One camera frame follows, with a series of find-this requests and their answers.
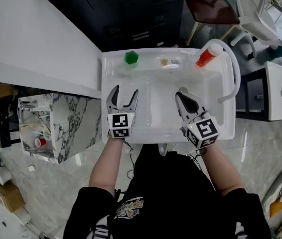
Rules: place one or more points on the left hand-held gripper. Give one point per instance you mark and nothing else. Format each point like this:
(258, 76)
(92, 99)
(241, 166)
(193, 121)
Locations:
(121, 122)

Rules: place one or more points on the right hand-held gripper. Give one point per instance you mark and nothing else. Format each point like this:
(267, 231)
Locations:
(204, 132)

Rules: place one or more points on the green plastic cup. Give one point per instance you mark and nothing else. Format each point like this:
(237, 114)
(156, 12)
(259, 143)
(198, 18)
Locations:
(131, 57)

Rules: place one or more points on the red bottle with white cap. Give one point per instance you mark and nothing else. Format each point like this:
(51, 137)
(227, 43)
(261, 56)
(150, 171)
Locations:
(205, 57)

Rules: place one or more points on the person's left forearm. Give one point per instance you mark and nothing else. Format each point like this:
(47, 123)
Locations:
(106, 168)

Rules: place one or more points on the person's right forearm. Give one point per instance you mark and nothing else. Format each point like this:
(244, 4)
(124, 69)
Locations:
(224, 170)

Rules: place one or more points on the metal sink drain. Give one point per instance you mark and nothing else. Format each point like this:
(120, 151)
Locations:
(183, 89)

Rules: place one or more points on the white ceramic sink basin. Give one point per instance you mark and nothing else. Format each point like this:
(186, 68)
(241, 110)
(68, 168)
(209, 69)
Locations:
(161, 103)

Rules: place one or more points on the marble pattern sink cabinet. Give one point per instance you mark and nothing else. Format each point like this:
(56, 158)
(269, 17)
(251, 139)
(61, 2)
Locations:
(78, 123)

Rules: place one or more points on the small yellow sticker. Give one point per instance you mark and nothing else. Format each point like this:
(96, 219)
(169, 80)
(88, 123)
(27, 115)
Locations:
(164, 61)

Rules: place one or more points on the person's black printed shirt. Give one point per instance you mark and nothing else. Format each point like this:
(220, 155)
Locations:
(176, 198)

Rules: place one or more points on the red plastic cup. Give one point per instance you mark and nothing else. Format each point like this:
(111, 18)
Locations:
(41, 142)

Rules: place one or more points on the dark drawer cabinet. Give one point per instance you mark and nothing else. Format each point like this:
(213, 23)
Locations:
(131, 9)

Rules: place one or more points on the brown seat chair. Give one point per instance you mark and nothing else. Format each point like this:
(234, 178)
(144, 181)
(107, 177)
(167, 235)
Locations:
(210, 9)

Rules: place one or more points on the white plastic chair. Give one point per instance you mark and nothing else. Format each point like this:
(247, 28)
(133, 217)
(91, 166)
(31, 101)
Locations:
(258, 26)

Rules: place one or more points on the teal waste bin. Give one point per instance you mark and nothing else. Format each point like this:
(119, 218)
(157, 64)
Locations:
(281, 50)

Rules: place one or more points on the white tall cabinet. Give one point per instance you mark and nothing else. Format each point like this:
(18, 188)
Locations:
(39, 34)

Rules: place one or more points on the white paper scrap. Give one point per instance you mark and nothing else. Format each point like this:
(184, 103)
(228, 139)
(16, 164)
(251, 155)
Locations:
(31, 168)

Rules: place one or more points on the white printed bag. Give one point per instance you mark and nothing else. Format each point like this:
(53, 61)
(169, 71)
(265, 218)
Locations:
(279, 195)

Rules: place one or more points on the small brown cardboard box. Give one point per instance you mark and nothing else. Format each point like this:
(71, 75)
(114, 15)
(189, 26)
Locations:
(9, 197)

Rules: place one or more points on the black metal washbasin frame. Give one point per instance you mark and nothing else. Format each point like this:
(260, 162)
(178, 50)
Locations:
(244, 98)

